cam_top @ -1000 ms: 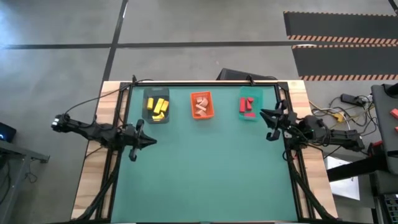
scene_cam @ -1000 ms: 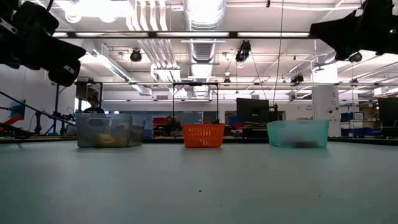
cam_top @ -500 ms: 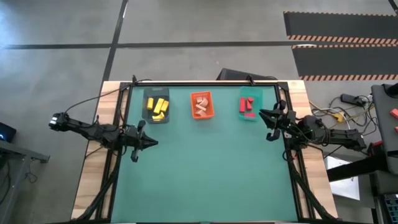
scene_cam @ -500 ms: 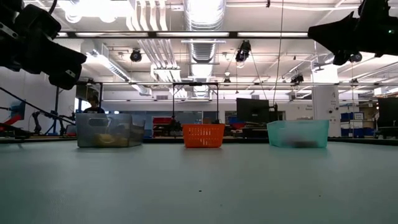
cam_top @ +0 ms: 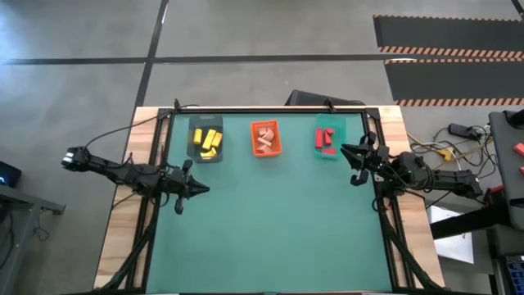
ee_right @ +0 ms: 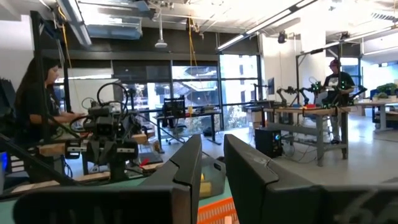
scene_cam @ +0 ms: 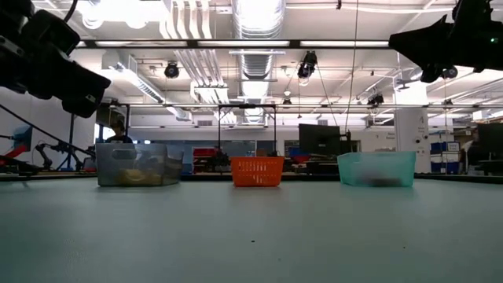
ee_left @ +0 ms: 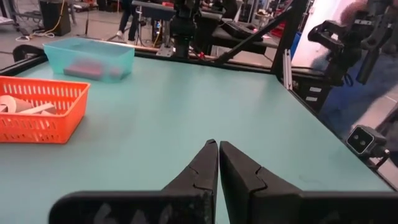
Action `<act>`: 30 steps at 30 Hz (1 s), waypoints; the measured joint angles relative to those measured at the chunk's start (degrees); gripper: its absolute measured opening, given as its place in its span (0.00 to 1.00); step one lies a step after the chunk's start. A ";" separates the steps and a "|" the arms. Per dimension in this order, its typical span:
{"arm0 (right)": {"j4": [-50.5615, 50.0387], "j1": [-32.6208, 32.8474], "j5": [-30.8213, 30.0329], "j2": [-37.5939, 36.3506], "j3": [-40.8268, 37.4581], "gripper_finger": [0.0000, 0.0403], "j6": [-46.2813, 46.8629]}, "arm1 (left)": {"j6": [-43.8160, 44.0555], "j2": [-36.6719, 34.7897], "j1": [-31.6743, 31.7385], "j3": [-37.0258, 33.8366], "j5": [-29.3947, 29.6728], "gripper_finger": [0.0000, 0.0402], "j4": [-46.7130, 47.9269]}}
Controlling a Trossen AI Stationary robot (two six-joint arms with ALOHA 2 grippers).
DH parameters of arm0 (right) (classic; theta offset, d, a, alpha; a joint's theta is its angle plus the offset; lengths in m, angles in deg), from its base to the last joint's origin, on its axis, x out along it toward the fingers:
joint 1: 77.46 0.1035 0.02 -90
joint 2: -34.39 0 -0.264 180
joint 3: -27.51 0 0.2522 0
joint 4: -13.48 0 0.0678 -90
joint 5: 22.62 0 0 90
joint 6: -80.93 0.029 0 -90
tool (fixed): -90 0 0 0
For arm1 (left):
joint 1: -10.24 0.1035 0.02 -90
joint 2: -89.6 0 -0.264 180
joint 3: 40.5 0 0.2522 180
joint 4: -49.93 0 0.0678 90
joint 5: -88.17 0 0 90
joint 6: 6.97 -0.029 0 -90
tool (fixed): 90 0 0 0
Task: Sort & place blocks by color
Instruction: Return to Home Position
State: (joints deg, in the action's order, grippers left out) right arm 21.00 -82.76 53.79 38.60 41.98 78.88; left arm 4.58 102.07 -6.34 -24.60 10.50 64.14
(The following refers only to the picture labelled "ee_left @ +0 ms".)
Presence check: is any silver aluminium bracket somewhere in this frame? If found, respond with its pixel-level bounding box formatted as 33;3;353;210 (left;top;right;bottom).
281;49;294;91

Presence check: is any natural wood wedge block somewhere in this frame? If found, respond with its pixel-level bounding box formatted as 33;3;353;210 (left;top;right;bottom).
18;102;57;115

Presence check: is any natural wood arch block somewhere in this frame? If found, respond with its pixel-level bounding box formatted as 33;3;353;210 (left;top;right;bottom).
0;94;34;114

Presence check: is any teal translucent bin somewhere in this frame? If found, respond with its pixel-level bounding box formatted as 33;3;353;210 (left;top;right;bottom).
42;37;136;84

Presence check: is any black table-edge camera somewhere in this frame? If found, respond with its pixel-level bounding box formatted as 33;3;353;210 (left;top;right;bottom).
345;124;391;170

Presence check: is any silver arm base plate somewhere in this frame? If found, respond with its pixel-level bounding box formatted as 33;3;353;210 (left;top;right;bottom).
155;42;175;58

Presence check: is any orange plastic basket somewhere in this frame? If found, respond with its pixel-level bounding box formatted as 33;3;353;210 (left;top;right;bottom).
0;75;91;145

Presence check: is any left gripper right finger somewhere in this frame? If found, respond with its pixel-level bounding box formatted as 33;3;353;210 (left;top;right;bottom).
219;140;303;224

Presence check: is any long red block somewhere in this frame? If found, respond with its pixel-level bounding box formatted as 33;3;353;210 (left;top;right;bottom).
63;58;104;79

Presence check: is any black box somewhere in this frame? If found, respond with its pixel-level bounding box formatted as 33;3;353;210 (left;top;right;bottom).
39;0;72;37

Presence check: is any person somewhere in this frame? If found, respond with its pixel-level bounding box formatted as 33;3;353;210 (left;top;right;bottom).
115;0;142;42
292;0;398;138

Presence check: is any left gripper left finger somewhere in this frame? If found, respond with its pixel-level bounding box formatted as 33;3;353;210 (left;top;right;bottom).
162;138;219;224

